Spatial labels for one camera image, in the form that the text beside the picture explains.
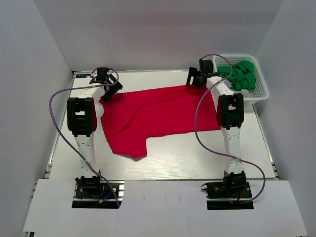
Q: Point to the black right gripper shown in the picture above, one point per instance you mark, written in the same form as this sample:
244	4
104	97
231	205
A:
193	72

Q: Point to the blue table label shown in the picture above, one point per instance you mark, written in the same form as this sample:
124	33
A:
82	76

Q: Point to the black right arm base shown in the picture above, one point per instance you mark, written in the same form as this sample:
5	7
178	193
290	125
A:
232	193

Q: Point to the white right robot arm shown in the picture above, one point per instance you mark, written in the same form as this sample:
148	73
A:
229	111

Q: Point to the green t shirt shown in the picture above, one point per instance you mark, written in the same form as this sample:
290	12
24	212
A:
243	76

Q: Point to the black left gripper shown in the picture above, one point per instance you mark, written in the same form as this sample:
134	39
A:
114	89

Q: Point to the grey t shirt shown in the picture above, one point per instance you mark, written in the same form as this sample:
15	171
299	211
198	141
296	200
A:
246	94

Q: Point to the red t shirt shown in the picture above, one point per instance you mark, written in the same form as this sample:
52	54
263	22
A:
130	118

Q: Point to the white plastic basket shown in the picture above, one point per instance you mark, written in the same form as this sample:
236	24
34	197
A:
223	66

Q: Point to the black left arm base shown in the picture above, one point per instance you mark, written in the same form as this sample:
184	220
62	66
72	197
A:
94	193

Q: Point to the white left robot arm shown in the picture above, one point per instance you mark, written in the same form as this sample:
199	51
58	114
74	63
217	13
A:
82	116

